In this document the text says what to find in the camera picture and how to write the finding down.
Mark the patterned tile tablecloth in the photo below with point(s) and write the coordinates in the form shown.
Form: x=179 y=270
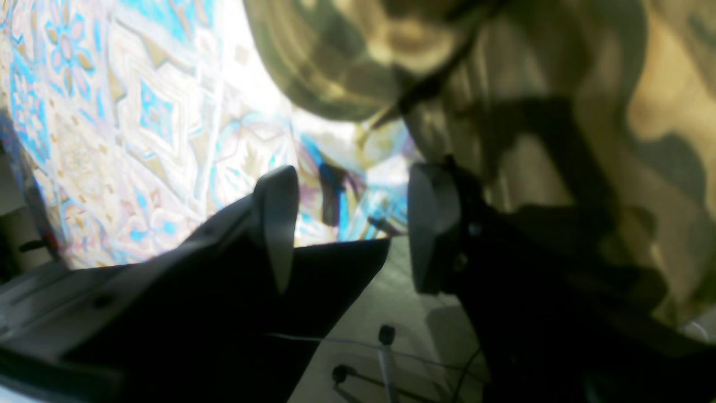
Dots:
x=135 y=121

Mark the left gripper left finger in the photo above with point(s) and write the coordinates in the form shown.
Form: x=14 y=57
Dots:
x=192 y=324

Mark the camouflage T-shirt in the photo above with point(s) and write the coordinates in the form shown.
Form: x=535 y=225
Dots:
x=591 y=123

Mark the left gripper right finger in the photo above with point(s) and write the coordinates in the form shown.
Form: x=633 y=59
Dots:
x=549 y=329

